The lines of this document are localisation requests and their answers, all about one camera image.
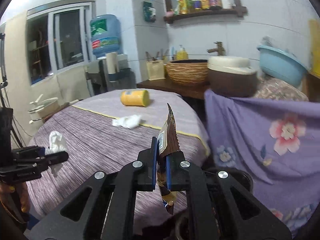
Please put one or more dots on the green wall pouch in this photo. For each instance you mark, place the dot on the green wall pouch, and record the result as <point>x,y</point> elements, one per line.
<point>149,12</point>

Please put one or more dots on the brown snack wrapper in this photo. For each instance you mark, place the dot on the brown snack wrapper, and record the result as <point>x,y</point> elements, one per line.
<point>167,144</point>

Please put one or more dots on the yellow soap dispenser bottle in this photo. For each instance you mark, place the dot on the yellow soap dispenser bottle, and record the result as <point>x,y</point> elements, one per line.
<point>182,54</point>

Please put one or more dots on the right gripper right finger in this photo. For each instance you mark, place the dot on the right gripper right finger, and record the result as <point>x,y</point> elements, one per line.
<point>264,225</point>

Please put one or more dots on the yellow oil bottle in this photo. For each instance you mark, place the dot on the yellow oil bottle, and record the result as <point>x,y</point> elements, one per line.
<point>182,7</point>

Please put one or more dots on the purple striped tablecloth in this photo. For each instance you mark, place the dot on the purple striped tablecloth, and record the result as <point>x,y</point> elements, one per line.
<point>95,145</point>

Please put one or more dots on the white tissue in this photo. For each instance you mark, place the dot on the white tissue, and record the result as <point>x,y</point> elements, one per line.
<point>129,122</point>
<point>57,143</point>

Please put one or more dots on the woven wicker basket sink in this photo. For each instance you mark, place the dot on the woven wicker basket sink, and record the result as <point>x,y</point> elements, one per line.
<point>188,72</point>

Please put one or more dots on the blue water jug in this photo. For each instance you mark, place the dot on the blue water jug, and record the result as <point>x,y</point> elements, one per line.
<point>105,35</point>

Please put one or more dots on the paper towel roll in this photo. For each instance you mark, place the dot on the paper towel roll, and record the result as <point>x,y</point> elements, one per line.
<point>112,63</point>

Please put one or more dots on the bronze faucet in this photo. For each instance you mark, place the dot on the bronze faucet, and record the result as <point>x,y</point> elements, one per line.
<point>219,49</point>

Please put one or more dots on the patterned brown cloth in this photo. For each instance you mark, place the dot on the patterned brown cloth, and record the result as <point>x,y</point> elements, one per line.
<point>276,89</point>

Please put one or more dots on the window with white frame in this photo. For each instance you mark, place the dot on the window with white frame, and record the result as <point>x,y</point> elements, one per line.
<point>59,38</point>

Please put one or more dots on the purple floral cloth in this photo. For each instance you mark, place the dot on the purple floral cloth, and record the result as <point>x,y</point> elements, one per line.
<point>277,144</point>

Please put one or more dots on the white cooking pot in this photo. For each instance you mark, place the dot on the white cooking pot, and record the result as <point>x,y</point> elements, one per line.
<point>41,109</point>

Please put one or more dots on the yellow plastic cup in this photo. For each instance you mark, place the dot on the yellow plastic cup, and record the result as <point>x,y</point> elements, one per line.
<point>139,98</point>

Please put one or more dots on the water dispenser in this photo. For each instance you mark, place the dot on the water dispenser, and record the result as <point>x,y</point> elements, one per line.
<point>101,80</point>

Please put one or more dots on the beige utensil holder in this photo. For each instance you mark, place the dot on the beige utensil holder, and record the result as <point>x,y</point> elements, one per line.
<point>155,70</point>

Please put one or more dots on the dark wooden wall shelf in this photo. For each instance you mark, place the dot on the dark wooden wall shelf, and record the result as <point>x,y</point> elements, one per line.
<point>202,5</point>

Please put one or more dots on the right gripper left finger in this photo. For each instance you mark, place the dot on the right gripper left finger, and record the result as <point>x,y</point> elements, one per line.
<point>103,206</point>

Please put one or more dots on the brown white rice cooker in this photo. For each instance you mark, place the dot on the brown white rice cooker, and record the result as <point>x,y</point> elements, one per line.
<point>232,76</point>

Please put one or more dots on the yellow tall box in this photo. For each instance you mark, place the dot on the yellow tall box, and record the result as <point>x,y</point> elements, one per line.
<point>315,46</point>

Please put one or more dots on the light blue plastic basin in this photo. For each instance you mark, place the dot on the light blue plastic basin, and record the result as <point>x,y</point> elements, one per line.
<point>281,65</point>

